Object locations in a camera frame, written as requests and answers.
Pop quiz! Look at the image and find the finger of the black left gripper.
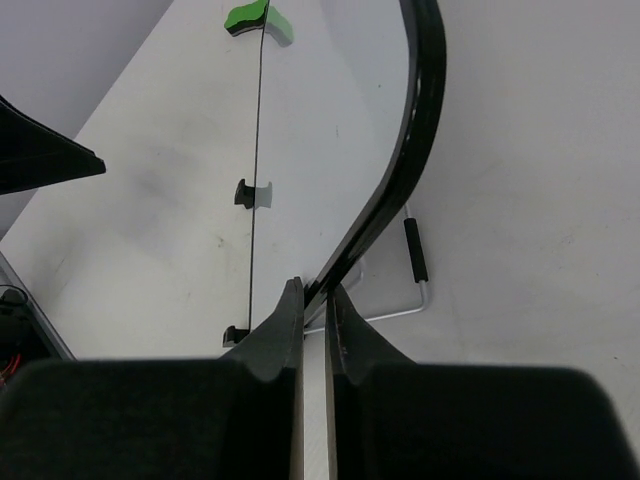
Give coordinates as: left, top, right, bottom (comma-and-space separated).
0, 99, 106, 195

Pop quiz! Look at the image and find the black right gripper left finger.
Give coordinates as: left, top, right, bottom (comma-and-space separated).
1, 278, 304, 479

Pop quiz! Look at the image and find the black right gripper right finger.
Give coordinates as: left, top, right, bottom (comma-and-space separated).
325, 288, 639, 479

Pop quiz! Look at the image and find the green bone-shaped whiteboard eraser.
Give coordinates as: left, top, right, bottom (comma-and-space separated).
224, 0, 268, 37

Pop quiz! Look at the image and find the whiteboard with rabbit drawing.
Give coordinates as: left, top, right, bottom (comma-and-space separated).
234, 1, 447, 332

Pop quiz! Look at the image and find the white rod with black clips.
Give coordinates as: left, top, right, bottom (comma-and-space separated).
303, 204, 434, 335

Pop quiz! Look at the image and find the aluminium mounting rail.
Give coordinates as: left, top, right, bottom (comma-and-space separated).
1, 255, 75, 360

